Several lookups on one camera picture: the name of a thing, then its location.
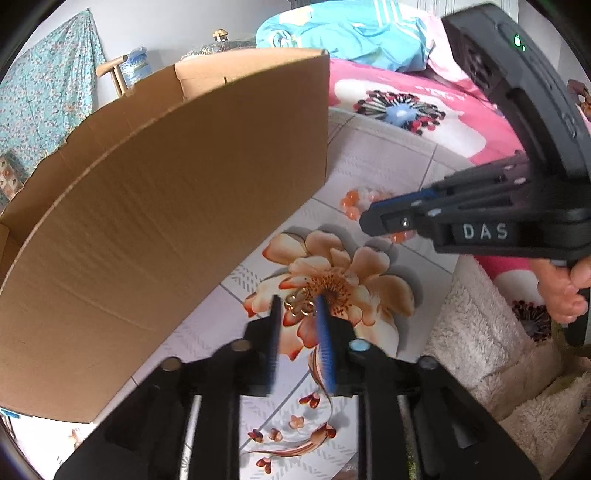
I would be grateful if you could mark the grey blanket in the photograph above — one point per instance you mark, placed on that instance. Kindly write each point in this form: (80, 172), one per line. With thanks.
(217, 48)

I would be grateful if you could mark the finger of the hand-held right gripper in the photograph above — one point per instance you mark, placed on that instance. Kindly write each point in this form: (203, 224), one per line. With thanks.
(392, 221)
(480, 177)

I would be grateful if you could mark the brown cardboard box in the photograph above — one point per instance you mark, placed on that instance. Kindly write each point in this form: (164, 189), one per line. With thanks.
(161, 230)

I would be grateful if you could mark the blue quilt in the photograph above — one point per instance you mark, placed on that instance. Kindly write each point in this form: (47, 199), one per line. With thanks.
(351, 41)

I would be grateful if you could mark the floral table cover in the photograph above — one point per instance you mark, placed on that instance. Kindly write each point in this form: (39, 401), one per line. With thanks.
(369, 157)

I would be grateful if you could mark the wooden rack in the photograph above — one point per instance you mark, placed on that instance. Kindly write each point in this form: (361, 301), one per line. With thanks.
(115, 69)

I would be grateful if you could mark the person's right hand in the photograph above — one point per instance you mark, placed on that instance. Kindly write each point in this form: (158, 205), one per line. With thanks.
(561, 295)

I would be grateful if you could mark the teal floral hanging cloth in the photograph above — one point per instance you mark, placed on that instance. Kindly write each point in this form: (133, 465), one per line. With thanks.
(46, 92)

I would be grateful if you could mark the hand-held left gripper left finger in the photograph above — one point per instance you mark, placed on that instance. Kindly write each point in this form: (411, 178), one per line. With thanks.
(275, 341)

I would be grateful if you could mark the small mushroom figurine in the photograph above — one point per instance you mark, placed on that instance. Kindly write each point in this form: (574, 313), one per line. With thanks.
(220, 35)

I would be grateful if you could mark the tall patterned box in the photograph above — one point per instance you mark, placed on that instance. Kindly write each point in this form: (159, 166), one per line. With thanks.
(9, 177)

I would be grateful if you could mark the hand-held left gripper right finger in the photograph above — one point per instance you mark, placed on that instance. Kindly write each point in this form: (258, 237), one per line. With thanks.
(327, 346)

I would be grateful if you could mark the gold jewelry piece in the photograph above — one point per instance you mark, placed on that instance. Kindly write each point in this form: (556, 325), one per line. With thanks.
(292, 301)

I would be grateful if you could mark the blue water jug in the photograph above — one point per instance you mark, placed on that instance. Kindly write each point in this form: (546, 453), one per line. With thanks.
(138, 64)

